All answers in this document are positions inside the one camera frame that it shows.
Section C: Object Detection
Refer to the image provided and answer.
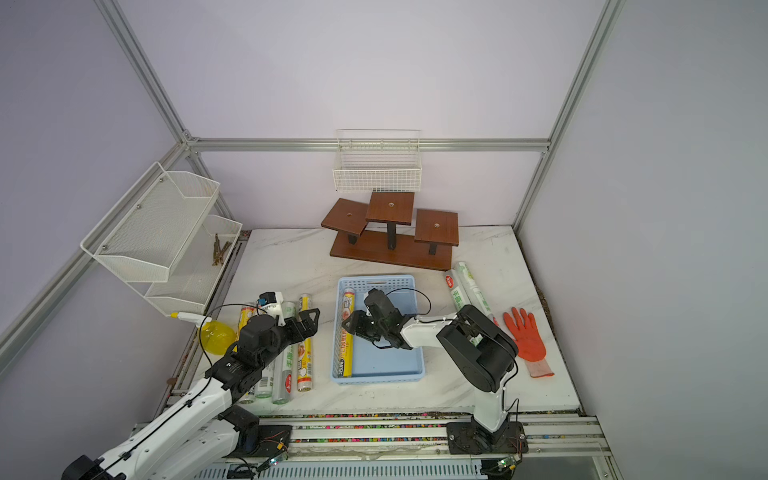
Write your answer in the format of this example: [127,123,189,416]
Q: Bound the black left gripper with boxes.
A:
[259,307,319,370]

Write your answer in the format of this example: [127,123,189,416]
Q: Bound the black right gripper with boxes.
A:
[342,310,389,340]

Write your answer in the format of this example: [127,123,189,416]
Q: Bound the yellow plastic wrap roll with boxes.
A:
[339,288,355,378]

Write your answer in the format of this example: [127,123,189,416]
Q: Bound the clear wrap roll red label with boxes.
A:
[444,269,471,311]

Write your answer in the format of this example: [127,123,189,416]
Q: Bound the clear wrap roll green label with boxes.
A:
[454,261,496,322]

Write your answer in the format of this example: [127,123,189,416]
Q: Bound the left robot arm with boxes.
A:
[62,308,320,479]

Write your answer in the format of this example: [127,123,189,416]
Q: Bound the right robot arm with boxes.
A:
[341,289,518,447]

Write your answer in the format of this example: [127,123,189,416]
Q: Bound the blue plastic basket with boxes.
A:
[330,274,426,385]

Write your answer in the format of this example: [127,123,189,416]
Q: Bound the yellow roll far left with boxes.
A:
[238,305,257,333]

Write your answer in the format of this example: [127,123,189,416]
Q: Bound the yellow spray bottle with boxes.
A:
[170,312,237,356]

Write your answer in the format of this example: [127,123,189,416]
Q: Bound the brown wooden tiered stand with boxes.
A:
[321,192,460,271]

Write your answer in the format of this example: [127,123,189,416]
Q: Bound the white mesh lower shelf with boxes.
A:
[144,215,242,316]

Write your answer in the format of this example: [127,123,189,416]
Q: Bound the white mesh shelf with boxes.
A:
[80,162,220,283]
[144,215,242,316]

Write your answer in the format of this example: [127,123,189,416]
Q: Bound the brown twigs in shelf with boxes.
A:
[212,234,232,266]

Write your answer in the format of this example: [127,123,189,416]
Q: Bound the red work glove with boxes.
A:
[503,307,555,378]

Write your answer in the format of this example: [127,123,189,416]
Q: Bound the white mesh upper shelf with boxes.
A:
[80,162,220,283]

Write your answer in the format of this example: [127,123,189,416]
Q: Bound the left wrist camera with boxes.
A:
[258,291,284,319]

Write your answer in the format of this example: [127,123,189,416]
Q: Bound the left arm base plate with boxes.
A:
[229,425,293,458]

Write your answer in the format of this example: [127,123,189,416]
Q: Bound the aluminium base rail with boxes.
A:
[261,413,612,461]

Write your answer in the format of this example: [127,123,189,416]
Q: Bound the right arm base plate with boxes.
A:
[445,420,529,455]

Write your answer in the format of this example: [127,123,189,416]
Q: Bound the white wire wall basket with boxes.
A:
[332,129,422,193]

